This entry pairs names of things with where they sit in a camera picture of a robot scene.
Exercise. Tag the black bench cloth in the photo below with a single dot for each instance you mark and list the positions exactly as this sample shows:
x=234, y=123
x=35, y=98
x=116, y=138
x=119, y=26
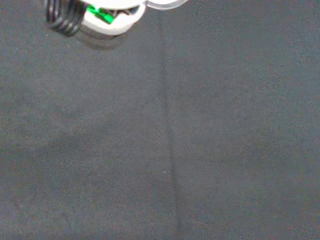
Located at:
x=160, y=140

